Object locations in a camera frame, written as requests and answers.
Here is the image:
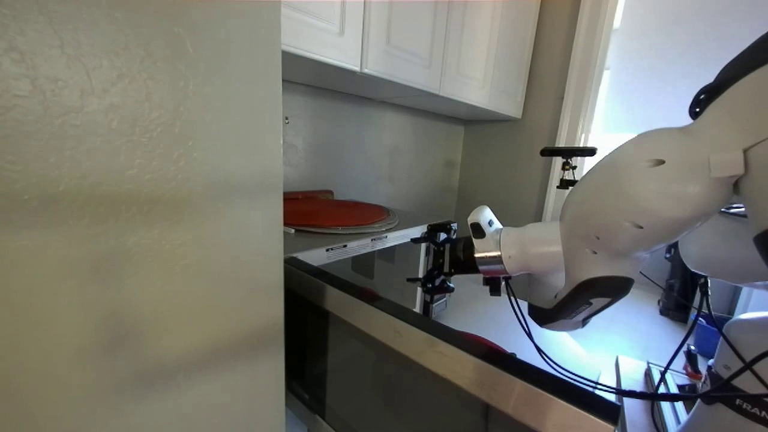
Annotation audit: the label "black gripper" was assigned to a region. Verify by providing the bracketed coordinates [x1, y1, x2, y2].
[405, 220, 485, 309]

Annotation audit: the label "black stainless microwave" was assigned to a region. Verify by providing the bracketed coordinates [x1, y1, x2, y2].
[284, 234, 624, 432]

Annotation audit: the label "red round placemat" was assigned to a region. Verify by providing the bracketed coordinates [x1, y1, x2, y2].
[284, 188, 398, 234]

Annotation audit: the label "black stand with clamp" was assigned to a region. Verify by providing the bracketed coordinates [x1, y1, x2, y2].
[539, 143, 601, 191]

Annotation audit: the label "black equipment box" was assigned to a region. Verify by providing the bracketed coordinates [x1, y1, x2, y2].
[659, 237, 710, 323]

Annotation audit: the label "blue container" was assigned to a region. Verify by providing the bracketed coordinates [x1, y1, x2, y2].
[691, 311, 729, 363]

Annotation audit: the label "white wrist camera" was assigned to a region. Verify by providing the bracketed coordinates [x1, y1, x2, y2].
[465, 204, 506, 242]

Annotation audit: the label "white wall cabinets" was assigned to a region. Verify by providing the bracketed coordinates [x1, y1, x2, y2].
[281, 0, 542, 122]

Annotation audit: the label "white window frame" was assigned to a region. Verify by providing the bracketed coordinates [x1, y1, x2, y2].
[542, 0, 626, 225]

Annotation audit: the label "black robot arm cables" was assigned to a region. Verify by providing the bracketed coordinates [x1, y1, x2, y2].
[503, 274, 768, 404]

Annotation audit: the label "aluminium profile frame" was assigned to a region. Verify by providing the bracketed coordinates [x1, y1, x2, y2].
[612, 354, 691, 432]

